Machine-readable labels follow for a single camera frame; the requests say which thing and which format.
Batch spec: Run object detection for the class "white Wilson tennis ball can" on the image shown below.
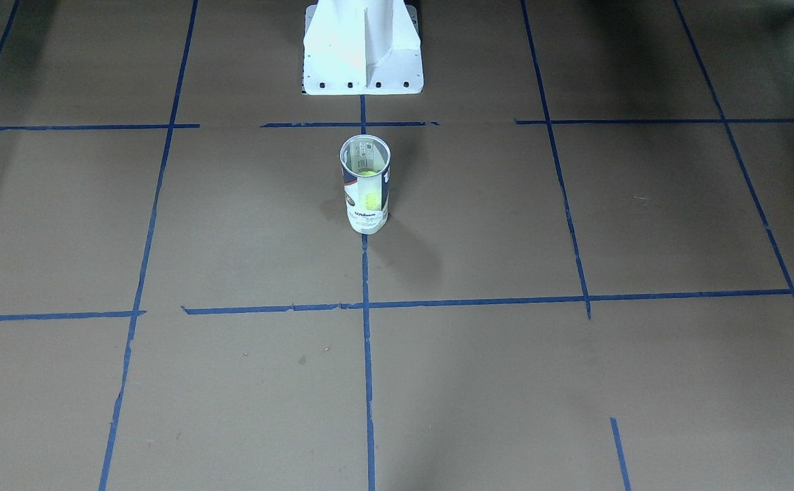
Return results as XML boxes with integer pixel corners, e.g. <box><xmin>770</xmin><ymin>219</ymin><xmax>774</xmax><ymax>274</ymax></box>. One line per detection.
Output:
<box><xmin>339</xmin><ymin>134</ymin><xmax>391</xmax><ymax>235</ymax></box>

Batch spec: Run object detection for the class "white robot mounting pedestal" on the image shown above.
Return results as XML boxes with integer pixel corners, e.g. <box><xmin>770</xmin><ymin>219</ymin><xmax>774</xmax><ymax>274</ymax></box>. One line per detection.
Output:
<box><xmin>301</xmin><ymin>1</ymin><xmax>425</xmax><ymax>96</ymax></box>

